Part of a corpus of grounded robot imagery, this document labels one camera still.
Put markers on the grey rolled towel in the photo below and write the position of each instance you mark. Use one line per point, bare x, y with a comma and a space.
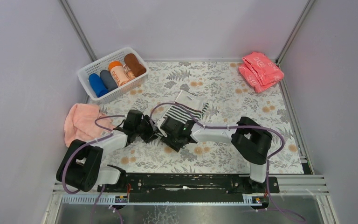
108, 80

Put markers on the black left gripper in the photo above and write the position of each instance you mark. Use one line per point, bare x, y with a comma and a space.
148, 127

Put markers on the white plastic basket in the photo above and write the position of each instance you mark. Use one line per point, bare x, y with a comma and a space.
102, 64

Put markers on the brown towel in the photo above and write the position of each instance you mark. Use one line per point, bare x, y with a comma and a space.
134, 65

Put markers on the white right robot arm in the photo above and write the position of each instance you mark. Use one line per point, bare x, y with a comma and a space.
251, 141

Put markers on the blue rolled towel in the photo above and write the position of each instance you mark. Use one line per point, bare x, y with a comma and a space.
97, 85

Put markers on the pink patterned folded towel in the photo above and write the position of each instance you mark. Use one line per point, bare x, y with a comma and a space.
260, 72

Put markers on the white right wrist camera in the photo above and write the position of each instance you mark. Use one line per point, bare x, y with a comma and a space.
159, 126

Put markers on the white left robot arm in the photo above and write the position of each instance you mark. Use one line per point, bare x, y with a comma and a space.
81, 169

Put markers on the orange rolled towel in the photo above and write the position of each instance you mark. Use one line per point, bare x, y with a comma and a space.
118, 72

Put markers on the pink towel under striped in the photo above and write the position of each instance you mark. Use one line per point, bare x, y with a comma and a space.
80, 123

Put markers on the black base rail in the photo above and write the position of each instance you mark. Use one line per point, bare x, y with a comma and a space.
190, 188

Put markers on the green white striped towel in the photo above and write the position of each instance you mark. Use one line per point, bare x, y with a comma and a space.
186, 101

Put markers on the floral patterned table mat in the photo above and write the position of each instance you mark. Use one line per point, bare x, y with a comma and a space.
229, 97

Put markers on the beige patterned rolled towel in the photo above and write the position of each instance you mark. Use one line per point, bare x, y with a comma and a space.
129, 73

